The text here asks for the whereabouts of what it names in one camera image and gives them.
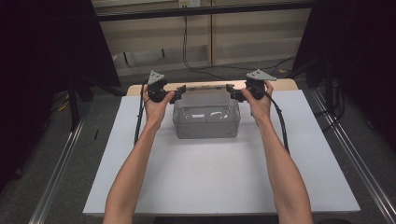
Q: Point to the white wall socket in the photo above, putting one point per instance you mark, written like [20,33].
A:
[190,3]

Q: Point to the light wooden table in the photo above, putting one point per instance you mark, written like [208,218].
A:
[285,84]

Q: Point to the small black floor item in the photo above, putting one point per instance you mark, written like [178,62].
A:
[96,134]

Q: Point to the black metal crossbar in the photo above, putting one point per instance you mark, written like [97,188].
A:
[202,11]

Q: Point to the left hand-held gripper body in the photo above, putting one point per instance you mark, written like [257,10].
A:
[156,90]

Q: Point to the black metal stand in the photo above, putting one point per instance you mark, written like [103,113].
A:
[73,105]

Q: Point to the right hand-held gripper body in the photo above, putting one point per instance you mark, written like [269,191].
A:
[257,85]

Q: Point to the black curtain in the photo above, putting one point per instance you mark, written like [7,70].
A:
[364,56]
[37,62]

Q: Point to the person's right hand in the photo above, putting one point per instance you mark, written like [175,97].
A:
[261,109]

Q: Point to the white board sheet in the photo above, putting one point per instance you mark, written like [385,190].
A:
[205,174]

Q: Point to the person's left hand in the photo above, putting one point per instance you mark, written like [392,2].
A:
[155,109]

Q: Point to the grey plastic storage box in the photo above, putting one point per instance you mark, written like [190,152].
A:
[206,126]

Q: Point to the small yellow floor item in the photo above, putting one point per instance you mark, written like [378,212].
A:
[63,106]

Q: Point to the metal floor rail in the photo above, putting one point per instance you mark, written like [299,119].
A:
[358,161]
[59,168]

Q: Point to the clear plastic box lid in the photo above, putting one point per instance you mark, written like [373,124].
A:
[207,95]

